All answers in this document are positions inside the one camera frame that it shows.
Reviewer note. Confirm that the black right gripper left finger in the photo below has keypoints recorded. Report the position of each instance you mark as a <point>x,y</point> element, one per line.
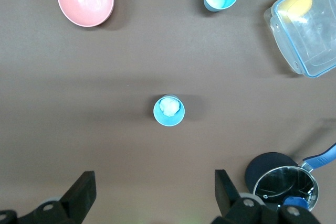
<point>78,197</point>

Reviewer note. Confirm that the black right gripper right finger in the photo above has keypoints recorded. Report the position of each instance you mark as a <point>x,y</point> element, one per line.
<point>225,195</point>

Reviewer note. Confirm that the light blue cup with paper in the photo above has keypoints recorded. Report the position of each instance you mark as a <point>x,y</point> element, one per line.
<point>169,120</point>

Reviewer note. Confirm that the small blue object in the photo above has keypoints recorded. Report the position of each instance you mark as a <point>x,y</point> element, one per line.
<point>295,202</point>

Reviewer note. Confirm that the crumpled white paper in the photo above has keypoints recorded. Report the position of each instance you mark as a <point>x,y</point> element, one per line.
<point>169,106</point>

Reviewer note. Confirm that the brown table mat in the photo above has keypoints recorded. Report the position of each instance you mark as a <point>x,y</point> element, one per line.
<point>105,77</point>

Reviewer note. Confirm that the clear container with blue seal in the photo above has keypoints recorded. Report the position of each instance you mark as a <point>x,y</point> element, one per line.
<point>309,40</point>

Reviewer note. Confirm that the yellow sponge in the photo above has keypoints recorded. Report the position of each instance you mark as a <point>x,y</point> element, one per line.
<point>296,5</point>

